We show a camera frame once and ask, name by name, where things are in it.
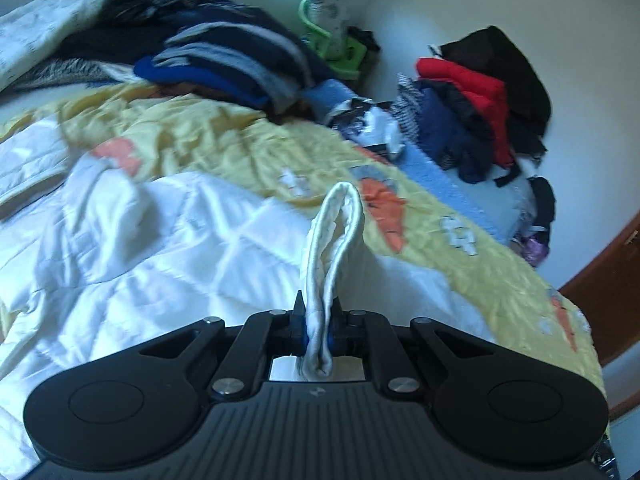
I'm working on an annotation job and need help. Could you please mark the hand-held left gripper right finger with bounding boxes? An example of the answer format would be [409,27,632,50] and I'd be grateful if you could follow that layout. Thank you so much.
[327,297,501,402]

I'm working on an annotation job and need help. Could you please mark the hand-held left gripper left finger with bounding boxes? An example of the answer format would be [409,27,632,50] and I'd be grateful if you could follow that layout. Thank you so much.
[139,290,306,401]

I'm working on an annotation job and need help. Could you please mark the white quilted jacket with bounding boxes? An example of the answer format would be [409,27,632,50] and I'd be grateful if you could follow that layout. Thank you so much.
[0,115,496,466]

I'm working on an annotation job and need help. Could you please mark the dark striped clothes pile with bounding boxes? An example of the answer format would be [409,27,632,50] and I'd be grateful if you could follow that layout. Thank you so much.
[134,7,333,113]

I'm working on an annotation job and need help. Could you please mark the light blue fleece towel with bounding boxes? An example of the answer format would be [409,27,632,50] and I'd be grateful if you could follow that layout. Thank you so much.
[304,79,503,243]

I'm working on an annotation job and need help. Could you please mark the purple cloth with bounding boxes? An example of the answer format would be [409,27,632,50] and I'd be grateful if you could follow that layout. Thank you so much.
[514,236,547,267]

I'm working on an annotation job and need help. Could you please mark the black white printed cloth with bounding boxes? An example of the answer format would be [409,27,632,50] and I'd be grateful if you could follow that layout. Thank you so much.
[327,99,407,162]

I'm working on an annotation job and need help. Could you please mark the yellow printed blanket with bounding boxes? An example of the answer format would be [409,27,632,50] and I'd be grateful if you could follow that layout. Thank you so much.
[0,82,607,411]

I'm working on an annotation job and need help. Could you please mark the navy garment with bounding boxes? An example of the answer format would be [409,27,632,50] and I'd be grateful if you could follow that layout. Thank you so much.
[419,85,497,184]

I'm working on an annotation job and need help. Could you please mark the small black cloth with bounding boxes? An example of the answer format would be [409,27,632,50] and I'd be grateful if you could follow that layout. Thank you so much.
[526,176,557,242]

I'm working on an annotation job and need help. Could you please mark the black white checked garment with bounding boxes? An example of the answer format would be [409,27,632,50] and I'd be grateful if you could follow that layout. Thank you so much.
[390,72,427,137]

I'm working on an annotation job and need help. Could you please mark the wooden door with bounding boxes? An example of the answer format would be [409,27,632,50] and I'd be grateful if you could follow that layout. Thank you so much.
[556,214,640,367]

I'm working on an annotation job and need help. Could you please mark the red garment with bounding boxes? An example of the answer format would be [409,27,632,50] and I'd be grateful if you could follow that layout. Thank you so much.
[416,57,517,167]

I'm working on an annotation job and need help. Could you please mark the white patterned hanging cloth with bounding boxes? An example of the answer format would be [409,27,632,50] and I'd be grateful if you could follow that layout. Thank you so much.
[310,0,353,46]

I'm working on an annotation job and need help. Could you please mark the white printed quilt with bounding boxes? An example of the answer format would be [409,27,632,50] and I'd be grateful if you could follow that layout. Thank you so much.
[0,0,166,92]

